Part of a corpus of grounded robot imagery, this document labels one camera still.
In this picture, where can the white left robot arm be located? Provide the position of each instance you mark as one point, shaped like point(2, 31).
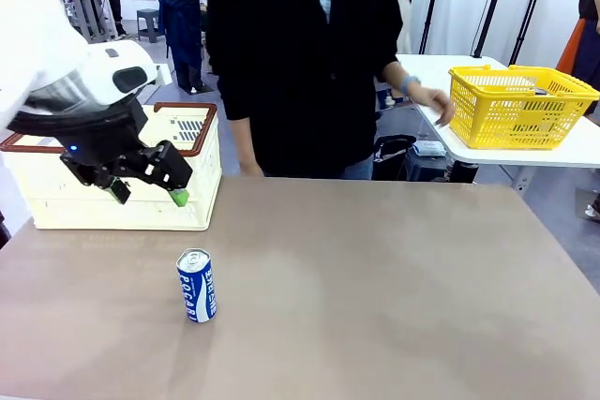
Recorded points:
point(47, 44)

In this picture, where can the cream plastic crate brown rim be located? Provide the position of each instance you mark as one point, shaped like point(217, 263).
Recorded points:
point(197, 175)

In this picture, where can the person's left hand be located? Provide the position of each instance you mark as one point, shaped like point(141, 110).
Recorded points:
point(433, 102)

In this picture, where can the light blue wristwatch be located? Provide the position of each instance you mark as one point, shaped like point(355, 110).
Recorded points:
point(410, 84)

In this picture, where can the bystander in dark top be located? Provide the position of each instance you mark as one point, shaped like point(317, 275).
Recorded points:
point(590, 6)

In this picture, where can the person in black cardigan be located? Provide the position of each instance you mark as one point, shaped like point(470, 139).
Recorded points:
point(300, 67)

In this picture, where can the person's right hand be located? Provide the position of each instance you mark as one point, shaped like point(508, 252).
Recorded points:
point(250, 168)

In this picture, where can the person's right forearm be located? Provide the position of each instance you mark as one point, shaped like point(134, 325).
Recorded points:
point(241, 142)

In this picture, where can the person's left forearm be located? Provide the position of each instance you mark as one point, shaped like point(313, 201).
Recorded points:
point(394, 73)

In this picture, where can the grey plastic stool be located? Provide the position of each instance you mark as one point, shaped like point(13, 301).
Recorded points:
point(150, 25)

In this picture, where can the pack of wet tissues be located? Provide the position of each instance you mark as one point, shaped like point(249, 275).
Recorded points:
point(430, 148)

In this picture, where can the bystander with navy apron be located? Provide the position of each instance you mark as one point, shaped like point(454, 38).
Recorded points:
point(180, 20)

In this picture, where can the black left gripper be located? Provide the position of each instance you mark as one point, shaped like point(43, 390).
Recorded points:
point(89, 161)

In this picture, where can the yellow plastic shopping basket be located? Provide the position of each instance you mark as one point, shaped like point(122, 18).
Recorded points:
point(515, 109)

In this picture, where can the white side table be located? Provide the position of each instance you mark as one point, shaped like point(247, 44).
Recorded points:
point(469, 147)

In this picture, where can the blue Pocari drink can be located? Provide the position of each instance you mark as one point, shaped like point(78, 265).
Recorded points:
point(197, 287)

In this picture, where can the black light stand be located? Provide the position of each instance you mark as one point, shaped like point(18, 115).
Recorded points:
point(492, 2)
point(430, 6)

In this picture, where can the black bag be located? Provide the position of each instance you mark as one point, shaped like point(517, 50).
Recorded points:
point(394, 154)

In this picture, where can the grey metal workbench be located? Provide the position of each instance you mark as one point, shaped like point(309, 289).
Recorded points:
point(91, 6)

